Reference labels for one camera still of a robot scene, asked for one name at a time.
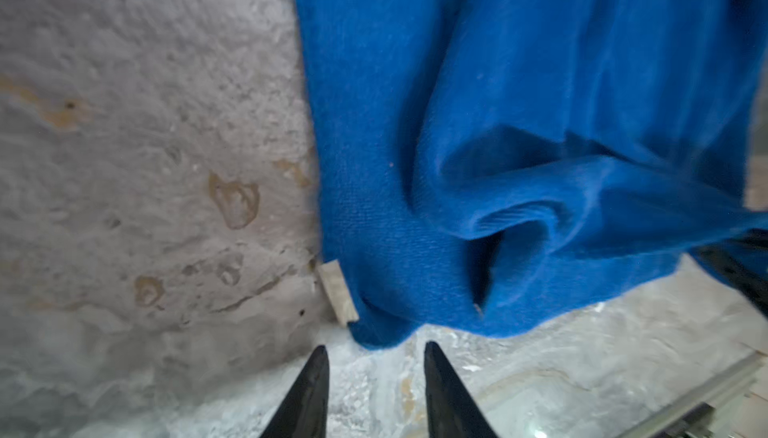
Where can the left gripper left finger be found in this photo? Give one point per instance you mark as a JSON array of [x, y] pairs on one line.
[[304, 410]]

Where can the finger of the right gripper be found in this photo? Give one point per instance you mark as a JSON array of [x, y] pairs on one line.
[[740, 263]]

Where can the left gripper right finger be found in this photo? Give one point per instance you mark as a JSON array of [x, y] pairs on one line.
[[451, 410]]

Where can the blue towel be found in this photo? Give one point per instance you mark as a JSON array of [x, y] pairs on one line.
[[488, 165]]

